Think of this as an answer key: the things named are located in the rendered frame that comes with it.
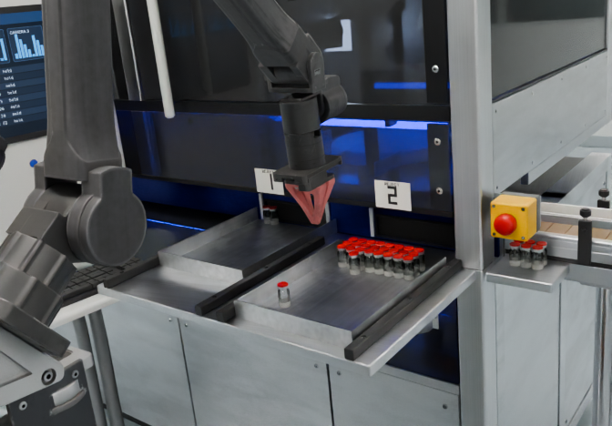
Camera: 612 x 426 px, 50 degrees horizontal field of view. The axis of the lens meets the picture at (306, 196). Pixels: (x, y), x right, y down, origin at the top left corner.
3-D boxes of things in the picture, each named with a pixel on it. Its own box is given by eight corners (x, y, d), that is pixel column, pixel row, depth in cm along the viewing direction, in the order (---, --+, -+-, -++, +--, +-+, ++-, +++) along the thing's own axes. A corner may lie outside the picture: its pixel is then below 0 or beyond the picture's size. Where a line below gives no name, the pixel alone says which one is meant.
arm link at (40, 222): (-5, 245, 63) (31, 253, 61) (55, 162, 68) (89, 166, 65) (57, 291, 70) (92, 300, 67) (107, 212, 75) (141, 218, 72)
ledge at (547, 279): (511, 256, 142) (511, 248, 141) (574, 266, 134) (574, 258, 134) (485, 281, 132) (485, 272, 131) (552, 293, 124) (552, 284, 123)
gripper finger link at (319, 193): (350, 215, 107) (342, 159, 104) (324, 231, 102) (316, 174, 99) (315, 210, 111) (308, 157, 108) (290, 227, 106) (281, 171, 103)
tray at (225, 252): (257, 219, 177) (255, 207, 176) (337, 232, 162) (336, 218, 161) (159, 265, 152) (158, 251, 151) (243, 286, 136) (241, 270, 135)
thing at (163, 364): (193, 289, 355) (167, 128, 330) (603, 398, 231) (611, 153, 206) (20, 381, 280) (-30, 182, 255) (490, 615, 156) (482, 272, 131)
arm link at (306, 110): (270, 96, 98) (302, 96, 95) (295, 86, 103) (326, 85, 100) (277, 141, 100) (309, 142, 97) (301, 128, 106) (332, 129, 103)
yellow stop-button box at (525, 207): (504, 225, 133) (504, 190, 131) (540, 229, 128) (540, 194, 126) (489, 238, 127) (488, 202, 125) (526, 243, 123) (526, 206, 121)
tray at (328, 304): (339, 253, 148) (338, 238, 147) (446, 272, 133) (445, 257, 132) (236, 317, 123) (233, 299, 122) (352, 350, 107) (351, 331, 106)
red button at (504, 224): (499, 228, 127) (499, 209, 125) (520, 231, 124) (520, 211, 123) (492, 236, 124) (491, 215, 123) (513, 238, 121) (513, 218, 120)
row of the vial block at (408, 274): (341, 263, 142) (340, 243, 141) (416, 278, 131) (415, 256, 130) (336, 267, 141) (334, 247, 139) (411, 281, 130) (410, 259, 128)
